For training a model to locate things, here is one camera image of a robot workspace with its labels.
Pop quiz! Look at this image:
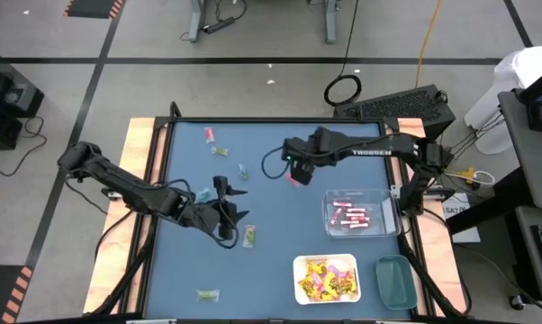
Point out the black floor cable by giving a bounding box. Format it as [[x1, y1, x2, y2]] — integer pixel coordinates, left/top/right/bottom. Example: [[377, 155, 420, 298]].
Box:
[[0, 115, 48, 177]]

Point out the white plastic bin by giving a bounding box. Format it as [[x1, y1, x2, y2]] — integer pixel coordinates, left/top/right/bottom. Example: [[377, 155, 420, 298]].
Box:
[[292, 253, 362, 306]]

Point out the white paper sheet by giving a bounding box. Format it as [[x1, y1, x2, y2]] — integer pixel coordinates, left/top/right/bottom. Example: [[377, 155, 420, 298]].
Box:
[[439, 192, 482, 244]]

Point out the white plastic cover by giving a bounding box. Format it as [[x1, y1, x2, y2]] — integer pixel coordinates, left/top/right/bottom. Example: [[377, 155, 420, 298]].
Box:
[[463, 45, 542, 157]]

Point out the clear plastic container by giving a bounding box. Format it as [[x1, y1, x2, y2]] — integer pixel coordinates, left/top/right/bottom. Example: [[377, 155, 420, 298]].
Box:
[[322, 188, 402, 239]]

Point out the black power strip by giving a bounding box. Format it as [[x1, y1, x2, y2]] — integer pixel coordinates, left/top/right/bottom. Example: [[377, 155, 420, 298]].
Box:
[[202, 16, 236, 35]]

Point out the black aluminium table frame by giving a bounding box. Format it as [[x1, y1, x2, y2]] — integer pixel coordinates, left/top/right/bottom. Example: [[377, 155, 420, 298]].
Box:
[[90, 114, 473, 324]]

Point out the yellow power cable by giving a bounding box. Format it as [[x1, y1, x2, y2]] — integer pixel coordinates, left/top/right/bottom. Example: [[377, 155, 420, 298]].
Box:
[[414, 0, 443, 89]]

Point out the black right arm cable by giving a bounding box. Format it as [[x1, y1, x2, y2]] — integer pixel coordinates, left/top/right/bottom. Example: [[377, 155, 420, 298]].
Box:
[[260, 146, 299, 180]]

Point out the black equipment cart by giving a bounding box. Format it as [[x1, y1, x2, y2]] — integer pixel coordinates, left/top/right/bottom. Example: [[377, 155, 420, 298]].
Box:
[[0, 42, 46, 152]]

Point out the teal plastic tray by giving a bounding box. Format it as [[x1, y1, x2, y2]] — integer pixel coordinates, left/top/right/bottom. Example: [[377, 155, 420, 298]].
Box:
[[374, 254, 419, 311]]

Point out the black coiled cable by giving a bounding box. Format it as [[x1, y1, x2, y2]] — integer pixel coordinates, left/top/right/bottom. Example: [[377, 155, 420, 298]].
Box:
[[322, 0, 363, 108]]

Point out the grey keyboard desk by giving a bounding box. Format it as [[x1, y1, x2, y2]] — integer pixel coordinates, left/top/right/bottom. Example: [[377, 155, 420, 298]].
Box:
[[513, 205, 542, 316]]

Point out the grey desk leg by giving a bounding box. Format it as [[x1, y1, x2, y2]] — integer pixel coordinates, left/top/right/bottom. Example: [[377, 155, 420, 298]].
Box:
[[187, 0, 208, 44], [322, 0, 338, 45]]

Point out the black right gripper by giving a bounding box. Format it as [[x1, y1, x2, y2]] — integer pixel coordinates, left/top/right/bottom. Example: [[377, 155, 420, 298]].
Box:
[[282, 127, 327, 186]]

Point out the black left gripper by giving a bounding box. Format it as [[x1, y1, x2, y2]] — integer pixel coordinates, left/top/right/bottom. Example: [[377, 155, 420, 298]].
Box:
[[178, 176, 251, 241]]

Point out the black hazard-striped floor mat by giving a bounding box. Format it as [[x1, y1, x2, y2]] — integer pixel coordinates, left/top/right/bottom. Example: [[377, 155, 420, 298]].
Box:
[[0, 264, 34, 324], [63, 0, 127, 20]]

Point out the black perforated computer case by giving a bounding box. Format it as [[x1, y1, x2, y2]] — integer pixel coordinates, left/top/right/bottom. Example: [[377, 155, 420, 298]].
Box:
[[332, 84, 456, 146]]

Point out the grey side desk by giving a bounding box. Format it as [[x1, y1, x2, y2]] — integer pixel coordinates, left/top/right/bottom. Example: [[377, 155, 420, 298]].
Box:
[[497, 87, 542, 211]]

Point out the white charger cable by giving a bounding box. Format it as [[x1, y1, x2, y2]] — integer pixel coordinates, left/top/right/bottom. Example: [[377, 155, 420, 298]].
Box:
[[466, 169, 497, 186]]

